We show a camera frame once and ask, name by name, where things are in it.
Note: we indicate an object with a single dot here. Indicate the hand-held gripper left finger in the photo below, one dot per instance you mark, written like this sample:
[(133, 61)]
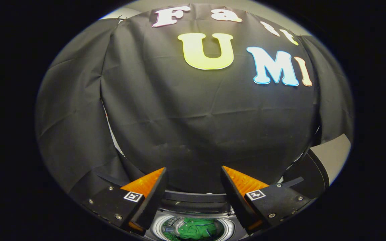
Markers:
[(152, 201)]

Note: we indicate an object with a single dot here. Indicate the grey cabinet with dark top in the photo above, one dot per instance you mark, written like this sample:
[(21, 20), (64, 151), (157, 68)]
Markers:
[(330, 154)]

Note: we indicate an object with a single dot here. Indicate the grey washing machine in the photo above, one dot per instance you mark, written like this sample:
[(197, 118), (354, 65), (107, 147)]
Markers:
[(159, 227)]

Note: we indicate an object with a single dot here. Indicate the green polo shirt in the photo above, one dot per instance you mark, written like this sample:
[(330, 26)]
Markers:
[(198, 229)]

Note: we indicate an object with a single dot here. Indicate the black backdrop cloth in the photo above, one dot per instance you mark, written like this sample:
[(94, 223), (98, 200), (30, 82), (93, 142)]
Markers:
[(196, 127)]

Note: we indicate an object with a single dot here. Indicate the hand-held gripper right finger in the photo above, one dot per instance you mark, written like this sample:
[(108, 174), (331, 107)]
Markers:
[(235, 199)]

